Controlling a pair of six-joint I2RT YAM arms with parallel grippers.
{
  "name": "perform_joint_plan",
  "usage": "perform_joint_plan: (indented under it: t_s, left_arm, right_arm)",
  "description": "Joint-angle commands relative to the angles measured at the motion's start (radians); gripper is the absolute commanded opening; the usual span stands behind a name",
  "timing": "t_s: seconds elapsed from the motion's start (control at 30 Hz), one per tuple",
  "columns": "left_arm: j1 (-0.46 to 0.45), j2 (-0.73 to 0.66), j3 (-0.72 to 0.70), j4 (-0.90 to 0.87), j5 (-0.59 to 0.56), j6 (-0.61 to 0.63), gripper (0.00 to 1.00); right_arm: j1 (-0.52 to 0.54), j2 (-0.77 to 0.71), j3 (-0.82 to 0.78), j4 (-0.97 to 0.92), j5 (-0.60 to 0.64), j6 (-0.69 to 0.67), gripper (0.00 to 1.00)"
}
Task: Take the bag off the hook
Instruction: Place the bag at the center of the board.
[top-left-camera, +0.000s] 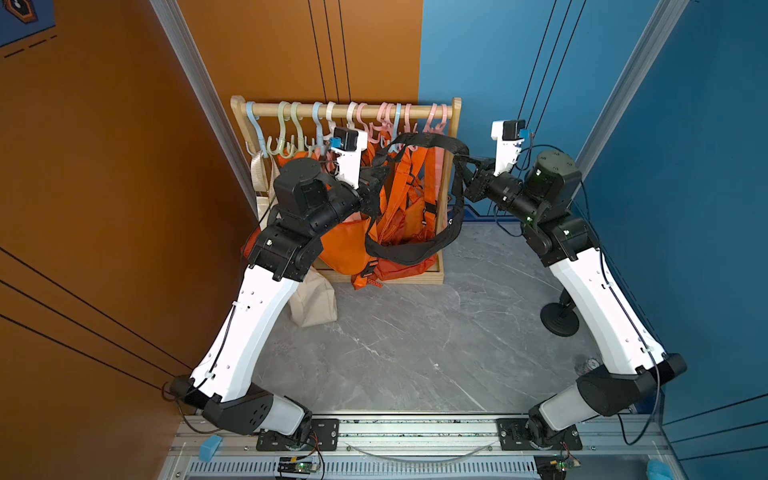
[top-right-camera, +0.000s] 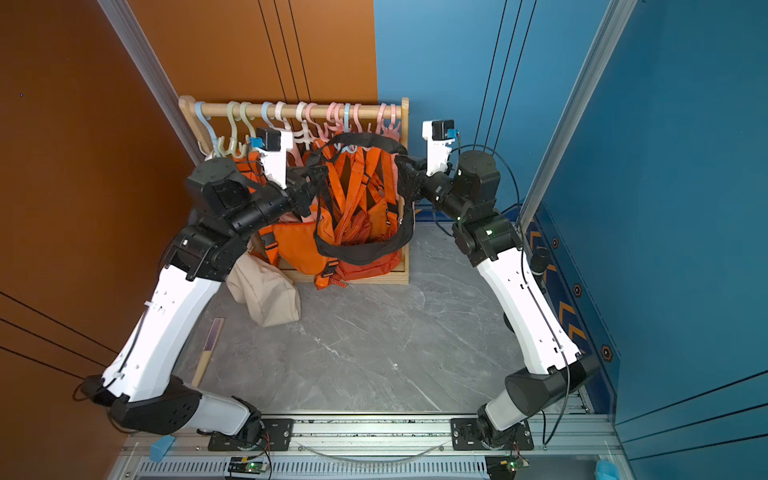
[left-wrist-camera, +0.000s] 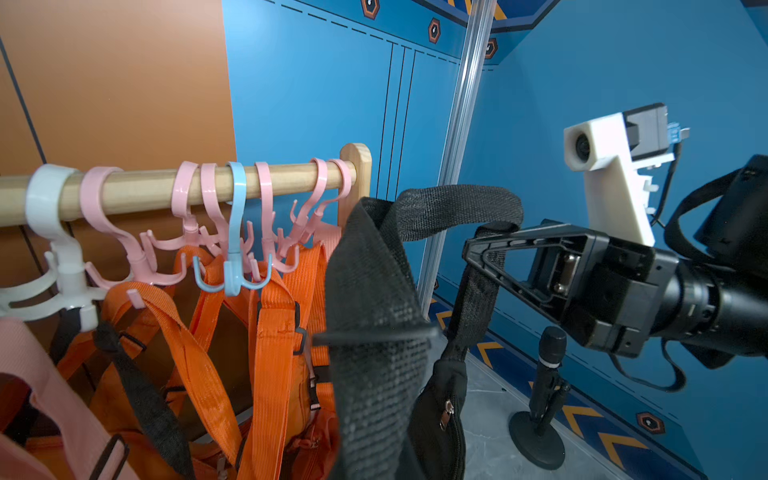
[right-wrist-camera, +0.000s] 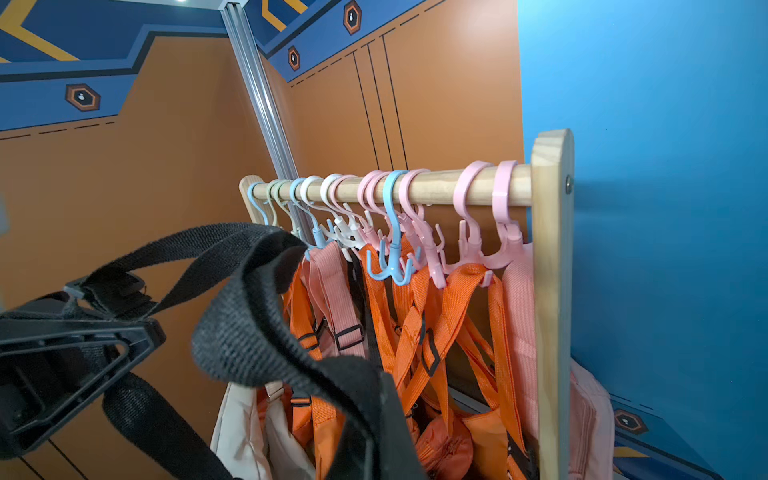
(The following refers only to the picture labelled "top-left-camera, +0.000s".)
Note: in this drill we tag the green circuit board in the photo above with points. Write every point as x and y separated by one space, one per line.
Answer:
293 467

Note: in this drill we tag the light pink strap bag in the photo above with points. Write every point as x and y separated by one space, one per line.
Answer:
435 162

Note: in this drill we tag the dark orange sling bag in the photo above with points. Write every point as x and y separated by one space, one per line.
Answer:
408 216

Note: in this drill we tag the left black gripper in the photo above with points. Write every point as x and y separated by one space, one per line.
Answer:
369 179

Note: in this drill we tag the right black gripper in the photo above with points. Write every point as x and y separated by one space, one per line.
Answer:
479 183

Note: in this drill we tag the black sling bag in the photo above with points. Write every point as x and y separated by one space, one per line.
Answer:
414 253

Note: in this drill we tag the black microphone stand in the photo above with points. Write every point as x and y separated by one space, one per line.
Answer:
559 318

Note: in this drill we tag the green plastic hook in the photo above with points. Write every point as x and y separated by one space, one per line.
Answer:
278 145

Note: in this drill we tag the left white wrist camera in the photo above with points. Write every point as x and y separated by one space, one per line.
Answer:
347 146

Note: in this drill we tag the blue foam block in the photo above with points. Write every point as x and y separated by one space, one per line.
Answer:
209 448

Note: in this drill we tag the wooden hanging rack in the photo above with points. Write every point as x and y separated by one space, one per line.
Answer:
439 118

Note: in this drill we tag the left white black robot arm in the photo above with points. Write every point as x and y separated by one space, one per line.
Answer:
310 203

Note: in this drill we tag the bright orange sling bag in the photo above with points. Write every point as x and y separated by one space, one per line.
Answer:
344 248

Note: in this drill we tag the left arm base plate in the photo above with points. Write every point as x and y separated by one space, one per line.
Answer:
320 433

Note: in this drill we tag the teal cloth corner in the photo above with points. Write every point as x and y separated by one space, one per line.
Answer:
658 470

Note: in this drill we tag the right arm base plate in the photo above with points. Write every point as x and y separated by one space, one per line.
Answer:
522 433

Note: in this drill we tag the beige sling bag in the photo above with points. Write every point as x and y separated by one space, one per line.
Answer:
314 302

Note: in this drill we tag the small round clear cap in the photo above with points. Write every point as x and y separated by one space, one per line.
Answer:
584 364

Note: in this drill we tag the aluminium rail frame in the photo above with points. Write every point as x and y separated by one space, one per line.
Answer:
407 445

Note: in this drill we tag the blue plastic hook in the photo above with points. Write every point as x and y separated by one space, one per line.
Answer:
254 121

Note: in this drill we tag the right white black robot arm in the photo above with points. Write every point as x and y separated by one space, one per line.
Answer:
634 364

